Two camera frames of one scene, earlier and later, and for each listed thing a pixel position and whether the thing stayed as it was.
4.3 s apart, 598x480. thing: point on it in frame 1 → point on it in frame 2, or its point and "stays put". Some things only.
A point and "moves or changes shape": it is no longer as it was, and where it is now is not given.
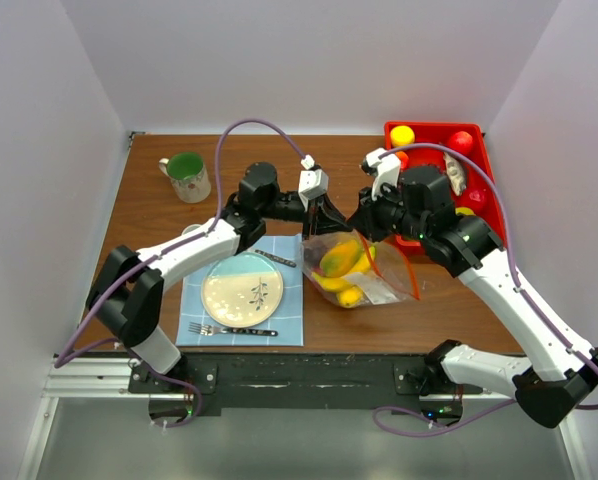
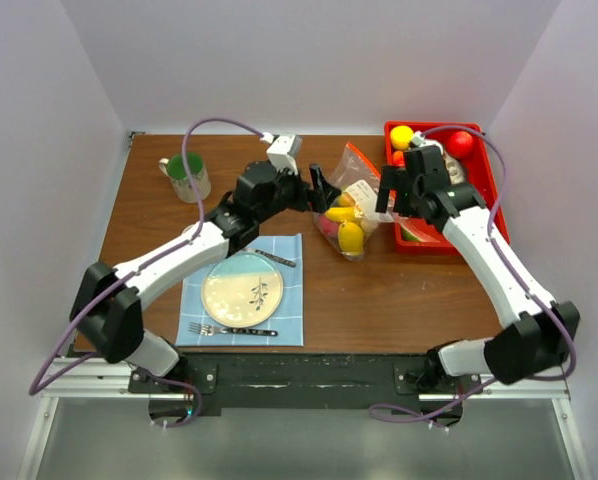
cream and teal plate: [242, 289] stays put
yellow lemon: [402, 135] stays put
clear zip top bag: [348, 270] moves or changes shape
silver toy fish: [456, 173] stays put
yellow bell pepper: [351, 297] → [346, 200]
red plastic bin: [471, 191] stays put
